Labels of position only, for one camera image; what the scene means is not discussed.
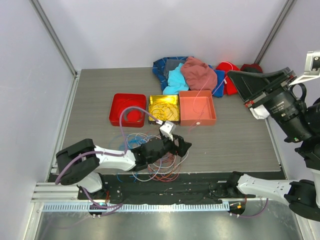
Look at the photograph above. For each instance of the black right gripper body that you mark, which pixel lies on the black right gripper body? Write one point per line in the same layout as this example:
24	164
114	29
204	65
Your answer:
269	93

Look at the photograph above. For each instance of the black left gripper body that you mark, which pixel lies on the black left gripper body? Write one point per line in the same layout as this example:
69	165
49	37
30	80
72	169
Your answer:
169	145

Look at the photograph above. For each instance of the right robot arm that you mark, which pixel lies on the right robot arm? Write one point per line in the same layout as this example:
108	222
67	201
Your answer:
284	100

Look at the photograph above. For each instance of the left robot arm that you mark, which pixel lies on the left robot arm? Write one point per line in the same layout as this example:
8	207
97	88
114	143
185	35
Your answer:
78	163

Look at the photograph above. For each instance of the dark red cloth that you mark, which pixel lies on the dark red cloth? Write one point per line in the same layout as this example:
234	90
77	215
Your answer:
251	68

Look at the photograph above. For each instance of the royal blue cloth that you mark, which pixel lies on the royal blue cloth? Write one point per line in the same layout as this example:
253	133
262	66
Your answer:
218	91

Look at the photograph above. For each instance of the gold metal tin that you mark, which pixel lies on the gold metal tin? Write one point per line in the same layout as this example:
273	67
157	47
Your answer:
165	107

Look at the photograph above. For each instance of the salmon pink box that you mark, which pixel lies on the salmon pink box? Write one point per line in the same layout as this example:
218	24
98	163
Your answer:
197	108

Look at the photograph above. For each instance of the red plastic box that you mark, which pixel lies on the red plastic box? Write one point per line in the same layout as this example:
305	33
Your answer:
122	101

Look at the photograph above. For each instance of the dusty pink cloth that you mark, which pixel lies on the dusty pink cloth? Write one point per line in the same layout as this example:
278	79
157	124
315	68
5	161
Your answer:
198	75

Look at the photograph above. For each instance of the grey tape roll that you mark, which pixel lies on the grey tape roll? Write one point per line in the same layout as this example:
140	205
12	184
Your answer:
133	115

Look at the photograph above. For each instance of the cyan cloth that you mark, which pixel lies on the cyan cloth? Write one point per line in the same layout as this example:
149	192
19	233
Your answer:
176	82

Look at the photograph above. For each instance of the grey cloth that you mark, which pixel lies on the grey cloth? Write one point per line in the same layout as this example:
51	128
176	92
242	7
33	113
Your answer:
170	65

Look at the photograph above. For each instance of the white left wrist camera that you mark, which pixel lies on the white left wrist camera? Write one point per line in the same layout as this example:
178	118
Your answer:
166	128

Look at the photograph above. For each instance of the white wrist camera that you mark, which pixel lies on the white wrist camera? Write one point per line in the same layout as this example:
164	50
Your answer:
166	128
311	68

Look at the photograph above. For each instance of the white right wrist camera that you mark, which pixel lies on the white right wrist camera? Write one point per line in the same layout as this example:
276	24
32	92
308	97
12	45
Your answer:
311	68

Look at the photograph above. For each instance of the white slotted cable duct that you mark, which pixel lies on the white slotted cable duct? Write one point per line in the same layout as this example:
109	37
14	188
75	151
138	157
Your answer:
89	207

